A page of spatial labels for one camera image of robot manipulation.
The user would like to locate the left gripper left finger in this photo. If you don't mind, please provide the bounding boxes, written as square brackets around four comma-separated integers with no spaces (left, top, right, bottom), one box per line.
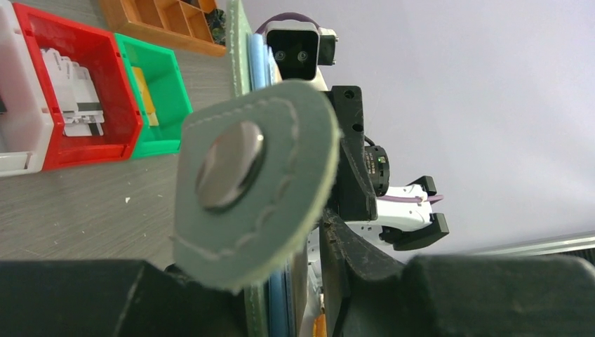
[1,260,246,336]

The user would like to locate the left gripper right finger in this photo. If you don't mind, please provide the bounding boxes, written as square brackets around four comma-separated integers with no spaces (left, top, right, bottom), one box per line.
[319,210,594,336]

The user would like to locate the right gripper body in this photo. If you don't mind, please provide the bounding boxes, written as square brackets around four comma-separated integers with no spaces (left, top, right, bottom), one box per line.
[326,86,378,221]

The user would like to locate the green card holder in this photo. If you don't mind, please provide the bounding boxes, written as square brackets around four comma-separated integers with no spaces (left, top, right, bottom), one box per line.
[172,1,342,336]

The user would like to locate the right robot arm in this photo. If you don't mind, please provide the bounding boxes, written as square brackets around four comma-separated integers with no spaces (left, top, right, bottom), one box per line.
[325,86,449,251]

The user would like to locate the silver cards stack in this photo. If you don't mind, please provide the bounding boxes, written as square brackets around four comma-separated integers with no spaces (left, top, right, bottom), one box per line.
[40,48,105,138]

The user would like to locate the gold cards stack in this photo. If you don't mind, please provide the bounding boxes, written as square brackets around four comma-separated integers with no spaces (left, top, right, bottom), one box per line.
[132,67,159,126]

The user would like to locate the white plastic bin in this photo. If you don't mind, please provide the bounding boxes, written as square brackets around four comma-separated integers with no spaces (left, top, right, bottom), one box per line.
[1,1,54,178]

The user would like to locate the green rolled cloth bottom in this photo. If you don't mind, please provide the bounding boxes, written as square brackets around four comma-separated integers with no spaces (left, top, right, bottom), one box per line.
[205,8,226,46]

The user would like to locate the green plastic bin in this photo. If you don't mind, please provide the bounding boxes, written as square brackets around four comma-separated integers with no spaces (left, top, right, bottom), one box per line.
[115,33,192,159]

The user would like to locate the wooden compartment tray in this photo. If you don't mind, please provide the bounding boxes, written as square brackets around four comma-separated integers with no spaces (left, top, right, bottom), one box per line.
[99,0,226,57]

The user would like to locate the red plastic bin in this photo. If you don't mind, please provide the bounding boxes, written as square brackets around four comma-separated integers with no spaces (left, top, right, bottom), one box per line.
[13,4,142,171]

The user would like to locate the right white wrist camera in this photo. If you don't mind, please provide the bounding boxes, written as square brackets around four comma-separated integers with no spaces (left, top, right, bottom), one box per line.
[263,20,338,91]

